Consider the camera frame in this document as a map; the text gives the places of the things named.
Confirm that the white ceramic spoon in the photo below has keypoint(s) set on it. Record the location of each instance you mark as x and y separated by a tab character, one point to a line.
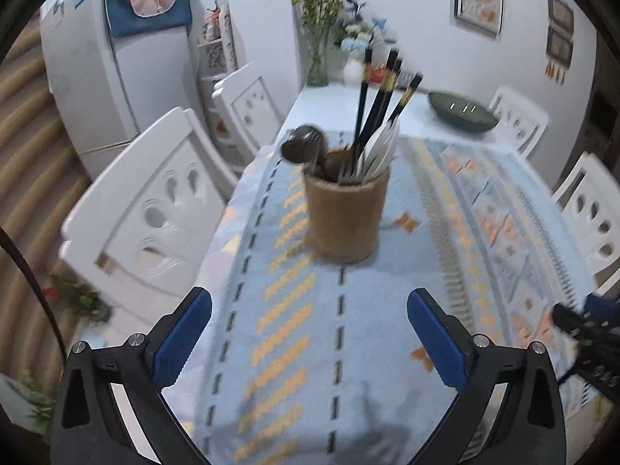
390	143
373	150

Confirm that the white carved corner shelf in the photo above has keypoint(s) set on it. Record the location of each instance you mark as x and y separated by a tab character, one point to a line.
215	58

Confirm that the dark metal spoon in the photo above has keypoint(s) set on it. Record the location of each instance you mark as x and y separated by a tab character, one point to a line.
292	151
306	135

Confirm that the dark green bowl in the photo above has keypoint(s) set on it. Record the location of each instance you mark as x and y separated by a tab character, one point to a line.
460	116

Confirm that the white carved dining chair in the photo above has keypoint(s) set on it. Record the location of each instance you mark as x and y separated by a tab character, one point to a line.
513	106
252	101
581	189
121	189

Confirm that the small framed tasselled wall hanging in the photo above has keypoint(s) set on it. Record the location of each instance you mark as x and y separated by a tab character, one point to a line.
559	24

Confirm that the light blue patterned tablecloth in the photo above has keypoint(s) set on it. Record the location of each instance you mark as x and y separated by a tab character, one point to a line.
378	300

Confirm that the metal fork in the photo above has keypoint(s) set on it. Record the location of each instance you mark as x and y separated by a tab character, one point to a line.
346	172

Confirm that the white refrigerator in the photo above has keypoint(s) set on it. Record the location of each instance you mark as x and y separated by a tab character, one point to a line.
145	87

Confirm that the green leafy plant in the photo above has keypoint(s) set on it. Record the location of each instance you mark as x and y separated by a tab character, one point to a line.
34	402

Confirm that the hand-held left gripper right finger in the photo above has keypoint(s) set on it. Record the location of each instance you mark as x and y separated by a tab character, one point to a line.
436	339

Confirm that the blue refrigerator cover cloth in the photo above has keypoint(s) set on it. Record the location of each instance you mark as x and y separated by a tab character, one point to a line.
121	14

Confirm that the dark wooden cabinet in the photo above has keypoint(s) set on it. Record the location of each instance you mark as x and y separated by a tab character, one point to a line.
603	111

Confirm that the glass vase with green flowers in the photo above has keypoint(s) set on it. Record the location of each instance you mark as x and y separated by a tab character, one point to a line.
318	70

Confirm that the wooden utensil holder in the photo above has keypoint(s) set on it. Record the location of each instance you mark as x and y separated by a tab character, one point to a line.
344	218

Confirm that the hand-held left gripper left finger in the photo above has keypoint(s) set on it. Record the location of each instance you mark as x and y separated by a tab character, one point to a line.
181	339

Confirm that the plant with red flowers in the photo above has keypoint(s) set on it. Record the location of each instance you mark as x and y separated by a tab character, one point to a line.
72	295

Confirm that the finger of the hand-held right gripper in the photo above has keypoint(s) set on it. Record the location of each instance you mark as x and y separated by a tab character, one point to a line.
603	307
571	319

